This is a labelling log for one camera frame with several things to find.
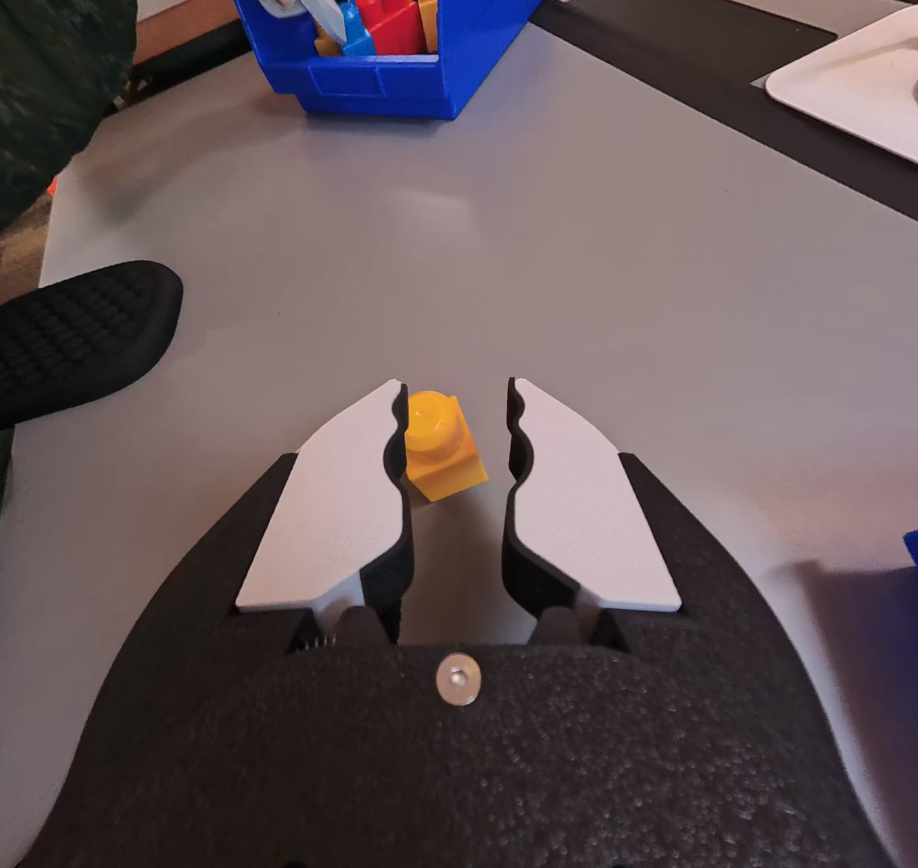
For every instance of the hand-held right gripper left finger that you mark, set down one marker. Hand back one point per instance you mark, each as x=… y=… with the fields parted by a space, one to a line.
x=323 y=524

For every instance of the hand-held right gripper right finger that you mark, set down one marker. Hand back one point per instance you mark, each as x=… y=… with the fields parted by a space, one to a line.
x=595 y=531

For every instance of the pile of mega blocks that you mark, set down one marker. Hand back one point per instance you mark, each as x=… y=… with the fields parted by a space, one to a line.
x=391 y=14

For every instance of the orange mega block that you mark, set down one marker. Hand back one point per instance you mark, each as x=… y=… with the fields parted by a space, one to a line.
x=441 y=452

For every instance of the blue plastic bin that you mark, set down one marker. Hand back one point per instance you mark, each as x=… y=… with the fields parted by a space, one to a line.
x=911 y=549
x=488 y=21

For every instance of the person's left forearm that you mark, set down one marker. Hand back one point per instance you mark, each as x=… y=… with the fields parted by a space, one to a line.
x=57 y=57

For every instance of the grey wood-edged side table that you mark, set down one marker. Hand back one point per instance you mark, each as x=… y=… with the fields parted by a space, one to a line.
x=186 y=21

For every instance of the black mesh armrest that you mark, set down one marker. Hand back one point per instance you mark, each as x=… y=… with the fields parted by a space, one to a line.
x=79 y=337

